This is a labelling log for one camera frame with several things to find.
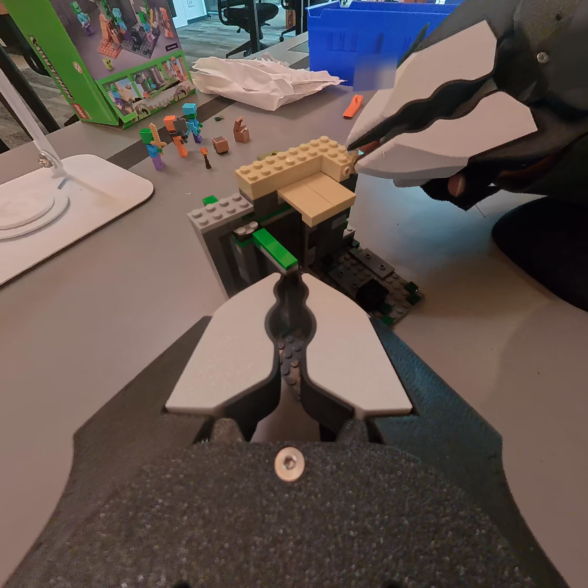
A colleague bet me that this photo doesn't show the black office chair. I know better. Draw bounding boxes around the black office chair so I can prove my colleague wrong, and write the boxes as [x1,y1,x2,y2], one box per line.
[216,0,275,58]

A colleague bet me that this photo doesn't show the white desk stand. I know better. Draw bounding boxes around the white desk stand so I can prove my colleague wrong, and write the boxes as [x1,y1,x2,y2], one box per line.
[0,69,155,288]

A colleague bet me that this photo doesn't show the orange toy minifigure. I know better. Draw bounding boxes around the orange toy minifigure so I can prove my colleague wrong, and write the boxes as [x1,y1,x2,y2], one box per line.
[163,115,189,160]

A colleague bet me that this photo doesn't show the green toy set box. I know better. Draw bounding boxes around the green toy set box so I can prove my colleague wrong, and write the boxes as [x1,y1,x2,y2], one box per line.
[7,0,198,130]

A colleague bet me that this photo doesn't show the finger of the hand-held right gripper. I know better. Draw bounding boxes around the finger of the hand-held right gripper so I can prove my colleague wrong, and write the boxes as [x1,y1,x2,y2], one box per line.
[346,19,500,151]
[355,89,539,189]

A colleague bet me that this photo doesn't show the blue plastic bin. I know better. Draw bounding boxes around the blue plastic bin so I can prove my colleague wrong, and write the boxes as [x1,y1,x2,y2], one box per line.
[305,0,465,89]

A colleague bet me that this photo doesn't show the green-headed toy minifigure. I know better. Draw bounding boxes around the green-headed toy minifigure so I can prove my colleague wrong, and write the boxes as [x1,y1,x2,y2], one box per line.
[140,124,167,172]

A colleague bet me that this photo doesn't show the teal toy minifigure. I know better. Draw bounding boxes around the teal toy minifigure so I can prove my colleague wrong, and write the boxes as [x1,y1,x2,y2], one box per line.
[181,103,204,144]

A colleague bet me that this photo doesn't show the black chair armrest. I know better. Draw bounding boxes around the black chair armrest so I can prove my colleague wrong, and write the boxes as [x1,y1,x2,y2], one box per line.
[492,195,588,314]

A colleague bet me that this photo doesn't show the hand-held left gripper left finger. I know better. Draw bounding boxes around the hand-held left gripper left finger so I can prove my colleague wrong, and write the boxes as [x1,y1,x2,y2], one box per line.
[165,272,283,441]

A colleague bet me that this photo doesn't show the grey desk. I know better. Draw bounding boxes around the grey desk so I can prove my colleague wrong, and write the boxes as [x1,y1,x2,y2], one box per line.
[0,34,588,588]

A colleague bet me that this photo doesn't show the toy brick building model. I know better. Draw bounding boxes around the toy brick building model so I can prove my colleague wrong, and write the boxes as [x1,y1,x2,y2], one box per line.
[187,136,426,401]

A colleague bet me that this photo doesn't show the crumpled white paper bag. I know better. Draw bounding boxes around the crumpled white paper bag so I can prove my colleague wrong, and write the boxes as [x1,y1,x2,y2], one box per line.
[190,53,346,112]

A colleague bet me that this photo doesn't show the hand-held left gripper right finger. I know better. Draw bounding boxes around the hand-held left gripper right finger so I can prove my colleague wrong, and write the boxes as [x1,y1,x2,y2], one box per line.
[299,273,413,439]

